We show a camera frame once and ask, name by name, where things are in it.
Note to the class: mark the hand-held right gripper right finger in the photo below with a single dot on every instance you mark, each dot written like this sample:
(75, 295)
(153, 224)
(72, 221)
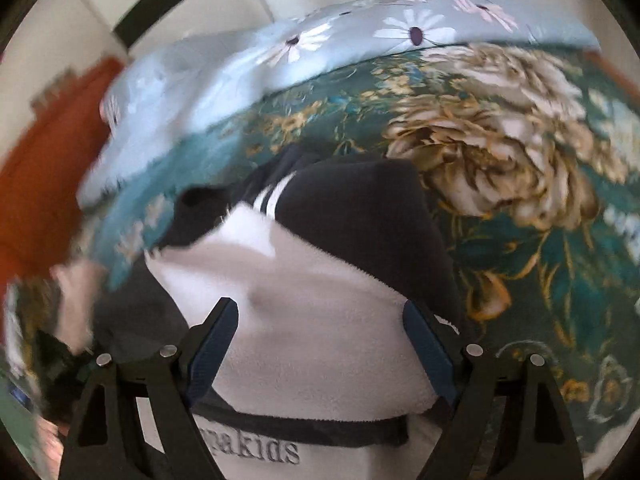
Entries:
(432, 355)

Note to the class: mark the brown wooden headboard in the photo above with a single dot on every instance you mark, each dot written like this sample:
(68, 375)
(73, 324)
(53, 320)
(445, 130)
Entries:
(45, 180)

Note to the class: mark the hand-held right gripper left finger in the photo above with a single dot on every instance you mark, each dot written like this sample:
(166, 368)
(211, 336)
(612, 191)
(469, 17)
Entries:
(207, 360)

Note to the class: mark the light blue daisy quilt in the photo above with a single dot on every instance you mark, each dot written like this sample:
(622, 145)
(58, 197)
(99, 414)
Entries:
(250, 60)

